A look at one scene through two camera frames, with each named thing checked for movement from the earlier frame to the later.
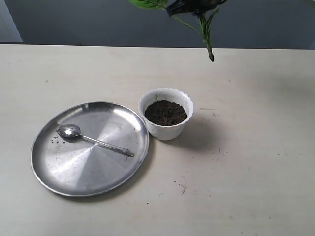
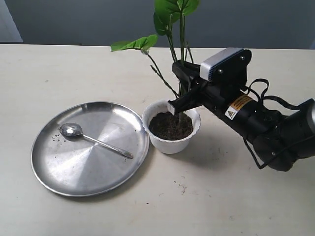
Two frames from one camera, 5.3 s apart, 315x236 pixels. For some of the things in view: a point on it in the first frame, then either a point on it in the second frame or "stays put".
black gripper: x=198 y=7 -> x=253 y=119
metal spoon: x=71 y=131 stays put
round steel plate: x=76 y=166 stays put
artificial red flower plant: x=204 y=29 -> x=170 y=19
